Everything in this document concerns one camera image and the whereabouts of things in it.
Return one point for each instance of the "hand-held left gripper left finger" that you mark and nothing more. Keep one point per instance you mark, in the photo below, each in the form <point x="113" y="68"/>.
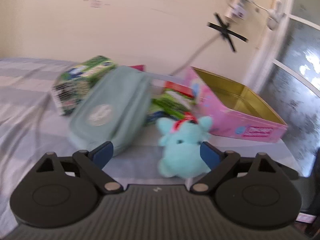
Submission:
<point x="103" y="153"/>

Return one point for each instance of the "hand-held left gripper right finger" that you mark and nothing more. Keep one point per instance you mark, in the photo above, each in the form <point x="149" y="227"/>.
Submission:
<point x="209" y="156"/>

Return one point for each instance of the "teal plush toy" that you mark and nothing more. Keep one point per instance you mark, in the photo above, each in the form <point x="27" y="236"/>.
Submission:
<point x="181" y="150"/>

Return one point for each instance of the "teal zipper pouch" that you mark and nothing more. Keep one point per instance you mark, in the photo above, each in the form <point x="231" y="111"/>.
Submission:
<point x="110" y="107"/>

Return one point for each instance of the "pink tin box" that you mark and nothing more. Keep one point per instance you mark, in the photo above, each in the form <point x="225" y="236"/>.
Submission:
<point x="250" y="126"/>

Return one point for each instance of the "green striped packet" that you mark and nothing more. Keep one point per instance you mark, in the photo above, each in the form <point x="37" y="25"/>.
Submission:
<point x="175" y="103"/>

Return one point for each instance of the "green printed carton box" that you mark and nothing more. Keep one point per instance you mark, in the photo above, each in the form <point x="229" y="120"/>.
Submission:
<point x="75" y="85"/>

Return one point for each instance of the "small red box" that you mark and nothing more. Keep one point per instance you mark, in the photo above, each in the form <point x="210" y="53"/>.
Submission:
<point x="178" y="88"/>

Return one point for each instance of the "magenta pouch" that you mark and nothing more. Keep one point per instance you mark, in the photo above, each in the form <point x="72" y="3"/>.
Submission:
<point x="138" y="67"/>

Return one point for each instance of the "striped bed sheet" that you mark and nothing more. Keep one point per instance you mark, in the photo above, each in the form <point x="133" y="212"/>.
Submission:
<point x="25" y="97"/>

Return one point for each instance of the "white framed frosted window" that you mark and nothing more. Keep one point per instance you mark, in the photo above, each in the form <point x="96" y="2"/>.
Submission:
<point x="295" y="67"/>

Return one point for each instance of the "black tape cross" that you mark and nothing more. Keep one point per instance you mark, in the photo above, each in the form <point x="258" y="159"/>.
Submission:
<point x="226" y="31"/>

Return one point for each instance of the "white power strip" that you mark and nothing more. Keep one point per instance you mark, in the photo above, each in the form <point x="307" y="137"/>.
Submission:
<point x="236" y="3"/>

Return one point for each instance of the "small wall sticker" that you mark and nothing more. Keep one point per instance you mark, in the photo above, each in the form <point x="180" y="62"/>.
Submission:
<point x="95" y="3"/>

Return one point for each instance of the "white round wall plug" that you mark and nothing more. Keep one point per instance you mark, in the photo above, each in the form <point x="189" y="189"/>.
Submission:
<point x="274" y="16"/>

